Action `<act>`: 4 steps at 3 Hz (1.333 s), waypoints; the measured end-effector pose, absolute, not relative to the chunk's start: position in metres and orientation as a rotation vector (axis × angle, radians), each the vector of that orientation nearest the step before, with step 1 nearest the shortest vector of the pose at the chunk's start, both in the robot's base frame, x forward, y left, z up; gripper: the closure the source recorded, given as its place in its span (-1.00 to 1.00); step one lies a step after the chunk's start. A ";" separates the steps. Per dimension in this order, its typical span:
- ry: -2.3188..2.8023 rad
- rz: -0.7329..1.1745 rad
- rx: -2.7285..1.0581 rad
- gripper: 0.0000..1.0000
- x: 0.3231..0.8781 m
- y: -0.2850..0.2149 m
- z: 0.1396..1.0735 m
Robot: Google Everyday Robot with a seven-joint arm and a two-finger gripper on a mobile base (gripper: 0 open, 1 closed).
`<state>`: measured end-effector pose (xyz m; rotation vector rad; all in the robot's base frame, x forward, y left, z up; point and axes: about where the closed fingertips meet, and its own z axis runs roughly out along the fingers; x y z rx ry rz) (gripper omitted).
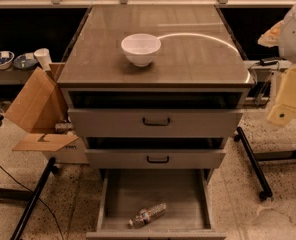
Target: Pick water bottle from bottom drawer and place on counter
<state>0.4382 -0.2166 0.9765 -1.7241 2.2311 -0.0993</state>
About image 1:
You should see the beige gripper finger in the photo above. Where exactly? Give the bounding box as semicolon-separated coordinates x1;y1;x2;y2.
267;65;296;126
258;21;283;48

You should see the clear plastic water bottle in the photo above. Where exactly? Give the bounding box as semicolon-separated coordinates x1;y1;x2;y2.
128;203;167;228

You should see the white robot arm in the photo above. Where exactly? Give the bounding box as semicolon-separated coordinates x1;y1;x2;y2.
258;4;296;126

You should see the grey three-drawer cabinet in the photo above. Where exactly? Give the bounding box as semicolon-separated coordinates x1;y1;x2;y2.
58;4;253;240

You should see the bottom grey open drawer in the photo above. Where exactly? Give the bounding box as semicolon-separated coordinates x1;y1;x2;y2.
86;169;226;240

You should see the top grey drawer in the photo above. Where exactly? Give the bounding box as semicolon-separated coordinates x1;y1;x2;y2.
68;109;242;138

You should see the middle grey drawer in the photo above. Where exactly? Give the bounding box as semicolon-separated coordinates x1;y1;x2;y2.
85;149;225;169

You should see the black power adapter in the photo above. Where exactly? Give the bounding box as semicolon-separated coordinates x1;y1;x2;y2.
259;57;282;66

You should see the black right stand leg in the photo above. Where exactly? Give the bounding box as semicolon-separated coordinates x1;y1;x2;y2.
234;127;273;201

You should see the black stand leg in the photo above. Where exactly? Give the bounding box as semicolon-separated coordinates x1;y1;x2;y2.
10;157;55;240
234;127;273;201

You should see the white ceramic bowl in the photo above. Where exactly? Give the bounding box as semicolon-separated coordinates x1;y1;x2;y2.
121;33;161;67

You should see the white paper cup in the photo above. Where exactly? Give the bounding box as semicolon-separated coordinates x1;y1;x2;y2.
34;48;52;70

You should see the brown cardboard box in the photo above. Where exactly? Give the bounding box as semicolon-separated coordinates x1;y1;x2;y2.
5;67;87;164

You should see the blue patterned bowl right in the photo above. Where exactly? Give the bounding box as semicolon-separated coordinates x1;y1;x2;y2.
13;53;38;71

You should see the blue patterned bowl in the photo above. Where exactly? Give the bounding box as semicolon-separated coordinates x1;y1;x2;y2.
0;51;14;70
13;53;38;71

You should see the black left stand leg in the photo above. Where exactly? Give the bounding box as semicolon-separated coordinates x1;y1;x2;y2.
10;157;55;240

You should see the blue patterned bowl left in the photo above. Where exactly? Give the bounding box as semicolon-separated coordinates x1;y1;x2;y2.
0;51;14;70

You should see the black floor cable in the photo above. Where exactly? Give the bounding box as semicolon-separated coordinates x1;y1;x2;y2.
0;151;65;240

